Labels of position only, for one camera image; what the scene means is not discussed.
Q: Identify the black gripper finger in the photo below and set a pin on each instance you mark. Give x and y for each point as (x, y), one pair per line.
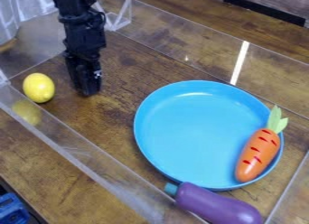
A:
(90, 77)
(73, 72)

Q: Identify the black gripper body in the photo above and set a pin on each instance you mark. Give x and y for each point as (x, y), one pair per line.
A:
(85, 36)

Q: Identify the yellow toy lemon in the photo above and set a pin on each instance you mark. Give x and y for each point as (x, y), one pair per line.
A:
(39, 87)

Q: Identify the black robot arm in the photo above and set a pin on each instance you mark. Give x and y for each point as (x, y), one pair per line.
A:
(75, 6)

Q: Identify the white curtain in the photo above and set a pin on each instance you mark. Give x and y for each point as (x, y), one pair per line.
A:
(16, 11)

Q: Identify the blue round plate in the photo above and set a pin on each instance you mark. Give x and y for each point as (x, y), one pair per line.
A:
(192, 127)

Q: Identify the orange toy carrot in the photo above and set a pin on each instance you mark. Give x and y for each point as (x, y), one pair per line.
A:
(261, 147)

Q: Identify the blue plastic crate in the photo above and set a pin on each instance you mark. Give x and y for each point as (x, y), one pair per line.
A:
(12, 210)

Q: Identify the purple toy eggplant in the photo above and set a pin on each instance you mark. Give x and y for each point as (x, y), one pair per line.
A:
(218, 209)

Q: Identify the clear acrylic enclosure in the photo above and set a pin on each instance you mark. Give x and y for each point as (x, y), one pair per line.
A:
(69, 156)

